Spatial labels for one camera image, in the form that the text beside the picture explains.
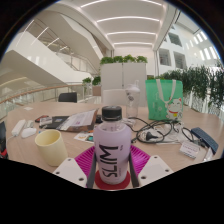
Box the small red black wallet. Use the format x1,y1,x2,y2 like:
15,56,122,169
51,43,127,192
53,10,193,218
34,114,50,123

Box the black tangled cables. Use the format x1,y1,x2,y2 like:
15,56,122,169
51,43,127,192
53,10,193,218
128,116,201,145

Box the dark blue flat case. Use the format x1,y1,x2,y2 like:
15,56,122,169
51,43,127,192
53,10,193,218
190,126,220,156

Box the blue grey chair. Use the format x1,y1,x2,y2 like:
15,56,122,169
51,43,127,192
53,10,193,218
0,120,8,159

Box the colourful sticker sheet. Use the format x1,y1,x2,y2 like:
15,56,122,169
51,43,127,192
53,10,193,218
73,130,96,144

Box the black chair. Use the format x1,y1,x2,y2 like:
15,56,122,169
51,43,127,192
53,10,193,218
57,91,79,104

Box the green tote bag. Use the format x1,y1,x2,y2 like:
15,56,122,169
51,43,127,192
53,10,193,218
145,78,185,122

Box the green hedge planter row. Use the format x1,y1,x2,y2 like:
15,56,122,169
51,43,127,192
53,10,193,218
148,61,224,111

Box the clear shaker bottle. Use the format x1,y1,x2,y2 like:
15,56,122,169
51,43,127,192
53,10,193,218
124,79,142,120

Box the white cabinet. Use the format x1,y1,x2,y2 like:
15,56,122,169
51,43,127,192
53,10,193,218
99,62,149,108

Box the small green potted plants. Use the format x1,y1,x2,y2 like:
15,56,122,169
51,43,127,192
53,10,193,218
81,75,102,88

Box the white computer mouse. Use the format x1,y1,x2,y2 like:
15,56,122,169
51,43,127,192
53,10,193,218
20,127,38,139

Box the small white box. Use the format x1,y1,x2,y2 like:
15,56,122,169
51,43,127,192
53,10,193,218
178,141,201,160

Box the pink drink bottle black cap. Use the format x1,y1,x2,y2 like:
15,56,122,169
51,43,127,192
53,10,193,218
92,105,133,186

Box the white rectangular power adapter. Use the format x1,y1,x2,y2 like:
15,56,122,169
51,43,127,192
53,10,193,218
11,119,27,137

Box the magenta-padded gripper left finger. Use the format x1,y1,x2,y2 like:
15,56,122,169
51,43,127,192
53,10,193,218
52,146,98,189

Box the green cabinet plant row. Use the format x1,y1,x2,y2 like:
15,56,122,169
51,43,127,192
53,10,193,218
99,54,149,66

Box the white chair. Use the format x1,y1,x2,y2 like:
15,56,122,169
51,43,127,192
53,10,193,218
101,88,128,107

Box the pale yellow mug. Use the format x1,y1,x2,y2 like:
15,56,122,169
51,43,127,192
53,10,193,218
34,129,69,168

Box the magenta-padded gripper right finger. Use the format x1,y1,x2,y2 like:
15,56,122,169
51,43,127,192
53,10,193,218
127,144,175,189

